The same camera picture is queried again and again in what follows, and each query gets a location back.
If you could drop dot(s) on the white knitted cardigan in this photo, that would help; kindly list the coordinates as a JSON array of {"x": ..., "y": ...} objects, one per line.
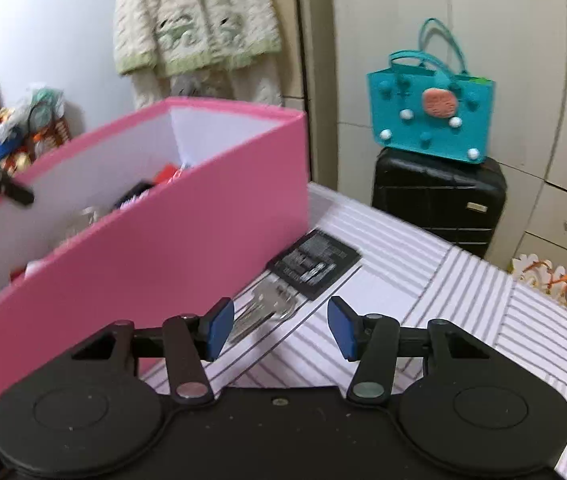
[{"x": 188, "y": 10}]

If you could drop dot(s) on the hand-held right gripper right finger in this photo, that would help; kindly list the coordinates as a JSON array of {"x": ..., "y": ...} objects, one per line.
[{"x": 341, "y": 327}]

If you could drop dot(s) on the teal felt handbag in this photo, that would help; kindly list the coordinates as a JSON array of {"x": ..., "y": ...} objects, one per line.
[{"x": 398, "y": 105}]

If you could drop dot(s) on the orange white gift bag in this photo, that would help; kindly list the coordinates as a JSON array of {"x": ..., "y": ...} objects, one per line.
[{"x": 538, "y": 272}]

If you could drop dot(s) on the pile of snack packets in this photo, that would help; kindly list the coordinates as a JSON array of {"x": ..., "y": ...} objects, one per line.
[{"x": 8, "y": 130}]

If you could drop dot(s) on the beige wardrobe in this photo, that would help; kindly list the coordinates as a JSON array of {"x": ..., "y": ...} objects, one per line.
[{"x": 363, "y": 10}]

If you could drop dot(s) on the small black card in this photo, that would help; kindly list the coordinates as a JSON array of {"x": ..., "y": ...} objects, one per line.
[{"x": 313, "y": 262}]

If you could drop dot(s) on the pink cardboard box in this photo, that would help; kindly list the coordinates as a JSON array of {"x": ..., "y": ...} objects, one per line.
[{"x": 163, "y": 240}]

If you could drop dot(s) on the silver keys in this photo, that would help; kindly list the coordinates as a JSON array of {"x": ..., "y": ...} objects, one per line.
[{"x": 263, "y": 305}]

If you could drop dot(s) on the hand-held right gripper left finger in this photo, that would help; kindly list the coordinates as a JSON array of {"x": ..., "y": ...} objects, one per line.
[{"x": 221, "y": 327}]

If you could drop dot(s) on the black suitcase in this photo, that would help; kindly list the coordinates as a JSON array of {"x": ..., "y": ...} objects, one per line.
[{"x": 428, "y": 200}]

